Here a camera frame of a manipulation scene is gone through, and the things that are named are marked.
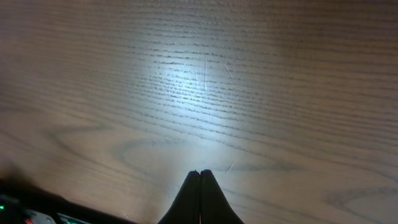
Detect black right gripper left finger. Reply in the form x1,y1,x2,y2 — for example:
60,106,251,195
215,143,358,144
159,171,200,224

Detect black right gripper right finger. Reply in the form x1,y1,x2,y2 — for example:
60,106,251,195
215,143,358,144
200,169,244,224

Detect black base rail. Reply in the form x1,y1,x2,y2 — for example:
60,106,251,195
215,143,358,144
1,179,134,224

